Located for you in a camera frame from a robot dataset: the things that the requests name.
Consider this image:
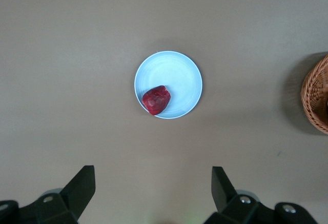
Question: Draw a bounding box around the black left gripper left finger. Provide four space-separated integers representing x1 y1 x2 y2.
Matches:
19 165 96 224

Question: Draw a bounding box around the red apple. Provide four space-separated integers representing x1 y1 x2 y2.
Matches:
142 85 172 116

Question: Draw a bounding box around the brown wicker basket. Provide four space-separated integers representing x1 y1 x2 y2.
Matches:
300 54 328 135

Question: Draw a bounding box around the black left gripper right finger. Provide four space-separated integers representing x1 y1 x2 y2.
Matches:
204 167 276 224

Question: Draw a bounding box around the light blue plate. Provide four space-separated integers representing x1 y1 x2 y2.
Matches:
134 51 203 120

